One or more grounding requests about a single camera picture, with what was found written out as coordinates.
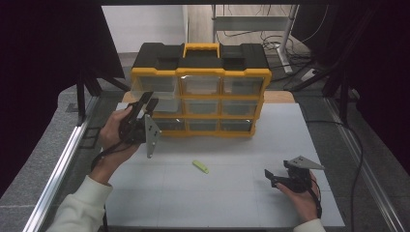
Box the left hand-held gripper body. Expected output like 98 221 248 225
118 109 162 160

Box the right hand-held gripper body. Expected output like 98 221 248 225
276 155 326 194

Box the single clear plastic drawer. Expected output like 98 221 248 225
130 75 181 114

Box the yellow black drawer organizer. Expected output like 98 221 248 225
130 42 273 139

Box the small light green clip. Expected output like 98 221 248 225
191 159 210 175

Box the person's right hand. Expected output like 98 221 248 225
276 172 322 224

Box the person's left hand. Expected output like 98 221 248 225
89 105 143 182

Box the grid of clear drawers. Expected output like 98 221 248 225
151 75 265 132

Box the black metal stand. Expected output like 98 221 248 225
75 69 132 128
291 6 378 126

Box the wooden board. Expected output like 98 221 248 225
121 90 296 104

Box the white power strip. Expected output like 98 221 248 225
301 68 320 82

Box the black curtain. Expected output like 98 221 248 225
0 0 126 198
291 0 410 178

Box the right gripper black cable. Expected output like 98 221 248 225
308 178 324 220

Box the long black floor cable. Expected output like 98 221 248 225
304 119 365 232

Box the aluminium rail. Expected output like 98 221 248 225
22 96 100 232
323 96 410 232

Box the tangle of black cables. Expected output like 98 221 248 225
221 4 330 83

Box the grey metal desk frame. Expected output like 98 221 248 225
211 4 300 75

